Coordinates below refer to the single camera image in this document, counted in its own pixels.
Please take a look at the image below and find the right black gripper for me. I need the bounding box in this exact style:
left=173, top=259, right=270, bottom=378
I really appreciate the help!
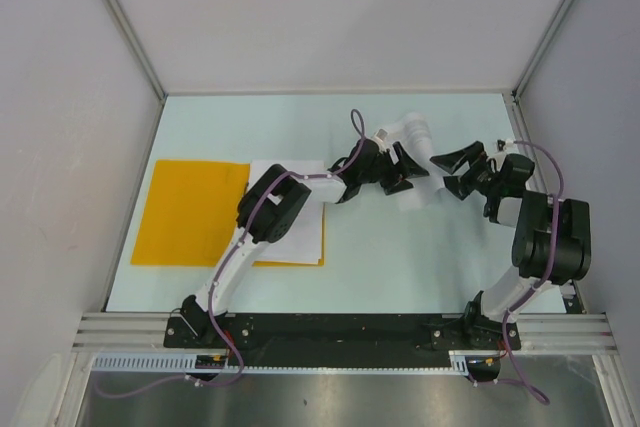
left=430, top=140, right=502, bottom=200

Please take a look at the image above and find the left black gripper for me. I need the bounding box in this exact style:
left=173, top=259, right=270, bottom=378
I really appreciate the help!
left=357, top=142, right=425, bottom=195

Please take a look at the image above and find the orange plastic folder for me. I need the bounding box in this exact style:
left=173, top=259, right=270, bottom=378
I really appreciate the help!
left=129, top=159, right=326, bottom=269

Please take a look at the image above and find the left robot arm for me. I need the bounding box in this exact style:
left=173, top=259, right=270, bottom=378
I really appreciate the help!
left=165, top=138, right=429, bottom=348

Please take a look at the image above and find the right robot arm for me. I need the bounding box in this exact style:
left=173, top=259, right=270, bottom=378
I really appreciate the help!
left=429, top=140, right=591, bottom=349

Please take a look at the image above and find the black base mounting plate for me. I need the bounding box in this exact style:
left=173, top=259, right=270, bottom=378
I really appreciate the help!
left=163, top=312, right=521, bottom=371

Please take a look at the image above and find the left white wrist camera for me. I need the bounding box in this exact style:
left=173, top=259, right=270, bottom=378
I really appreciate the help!
left=370, top=128, right=395, bottom=152

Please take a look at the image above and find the aluminium frame rail front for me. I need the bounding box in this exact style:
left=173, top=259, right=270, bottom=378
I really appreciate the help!
left=72, top=312, right=618, bottom=355

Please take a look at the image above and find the grey slotted cable duct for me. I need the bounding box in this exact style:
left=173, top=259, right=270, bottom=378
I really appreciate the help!
left=92, top=350, right=501, bottom=377

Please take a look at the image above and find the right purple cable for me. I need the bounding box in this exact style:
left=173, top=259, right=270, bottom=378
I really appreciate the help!
left=502, top=140, right=566, bottom=407

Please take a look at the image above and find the right aluminium corner post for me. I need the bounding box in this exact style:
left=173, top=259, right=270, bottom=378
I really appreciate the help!
left=511, top=0, right=577, bottom=100

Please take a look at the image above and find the aluminium corner post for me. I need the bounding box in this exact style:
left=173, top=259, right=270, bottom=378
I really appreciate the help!
left=511, top=0, right=577, bottom=100
left=101, top=0, right=167, bottom=105

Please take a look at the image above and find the left aluminium corner post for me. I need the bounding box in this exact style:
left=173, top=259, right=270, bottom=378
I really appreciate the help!
left=101, top=0, right=167, bottom=105

